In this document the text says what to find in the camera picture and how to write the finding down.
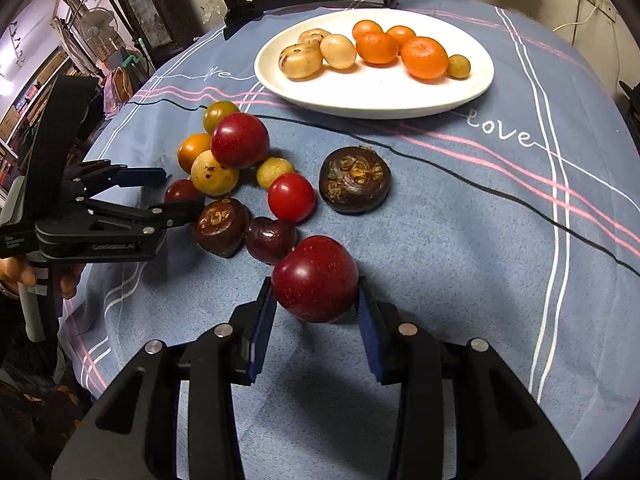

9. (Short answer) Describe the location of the small red tomato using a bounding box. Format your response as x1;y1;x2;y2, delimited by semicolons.
164;179;205;204

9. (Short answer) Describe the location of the dark mangosteen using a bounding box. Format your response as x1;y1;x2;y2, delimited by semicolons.
319;146;392;214
194;197;250;258

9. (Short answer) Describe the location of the dark cherry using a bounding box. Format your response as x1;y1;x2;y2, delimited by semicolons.
245;217;297;266

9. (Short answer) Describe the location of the red cherry tomato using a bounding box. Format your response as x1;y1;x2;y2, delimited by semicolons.
268;172;316;224

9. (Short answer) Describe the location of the large red apple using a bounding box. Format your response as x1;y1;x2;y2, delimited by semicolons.
271;235;359;323

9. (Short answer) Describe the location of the pale round fruit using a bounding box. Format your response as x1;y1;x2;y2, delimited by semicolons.
320;34;357;70

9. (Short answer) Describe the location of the mandarin orange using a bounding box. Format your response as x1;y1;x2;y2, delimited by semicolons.
356;32;398;65

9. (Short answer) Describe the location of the orange persimmon fruit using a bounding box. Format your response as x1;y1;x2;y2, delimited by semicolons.
352;20;383;40

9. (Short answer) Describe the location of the big orange fruit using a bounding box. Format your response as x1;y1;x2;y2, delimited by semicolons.
400;37;449;80

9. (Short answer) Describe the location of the small tan longan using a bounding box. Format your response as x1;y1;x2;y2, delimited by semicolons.
447;54;472;80

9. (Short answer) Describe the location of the large red plum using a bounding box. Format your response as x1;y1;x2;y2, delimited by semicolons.
210;113;270;169

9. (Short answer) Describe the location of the person left hand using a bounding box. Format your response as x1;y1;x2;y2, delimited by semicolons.
0;257;87;302

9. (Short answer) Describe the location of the yellow spotted fruit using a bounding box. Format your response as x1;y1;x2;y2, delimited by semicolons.
191;150;240;197

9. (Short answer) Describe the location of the orange tomato left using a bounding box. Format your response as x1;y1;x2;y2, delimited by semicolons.
177;132;210;174

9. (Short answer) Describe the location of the small yellow fruit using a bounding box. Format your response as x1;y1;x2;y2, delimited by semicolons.
256;157;295;191

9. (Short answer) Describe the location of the dark wooden cabinet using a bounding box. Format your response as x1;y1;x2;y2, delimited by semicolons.
118;0;204;67

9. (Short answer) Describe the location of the white oval plate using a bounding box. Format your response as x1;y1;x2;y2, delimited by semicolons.
252;8;497;120

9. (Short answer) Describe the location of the blue striped tablecloth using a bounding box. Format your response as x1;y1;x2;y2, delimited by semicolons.
60;0;639;479

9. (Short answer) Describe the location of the small mandarin on plate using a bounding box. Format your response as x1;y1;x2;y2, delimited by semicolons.
386;25;416;51

